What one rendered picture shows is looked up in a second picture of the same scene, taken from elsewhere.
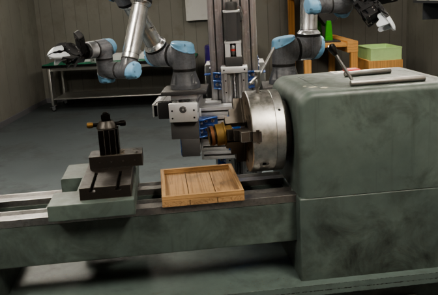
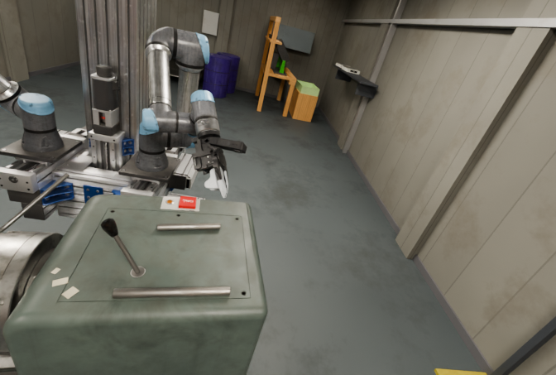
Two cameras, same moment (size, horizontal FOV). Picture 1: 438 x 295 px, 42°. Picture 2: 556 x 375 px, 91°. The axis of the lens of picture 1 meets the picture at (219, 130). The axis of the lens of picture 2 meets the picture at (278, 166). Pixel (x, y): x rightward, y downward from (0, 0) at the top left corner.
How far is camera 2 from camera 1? 1.76 m
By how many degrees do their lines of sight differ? 18
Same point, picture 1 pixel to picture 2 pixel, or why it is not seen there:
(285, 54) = (150, 142)
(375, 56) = (304, 90)
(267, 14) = (252, 43)
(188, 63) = (38, 125)
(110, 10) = not seen: hidden behind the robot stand
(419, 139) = (203, 359)
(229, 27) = (98, 95)
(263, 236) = not seen: outside the picture
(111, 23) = not seen: hidden behind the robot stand
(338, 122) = (77, 350)
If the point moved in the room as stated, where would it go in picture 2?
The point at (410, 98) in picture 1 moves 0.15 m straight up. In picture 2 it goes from (196, 328) to (202, 288)
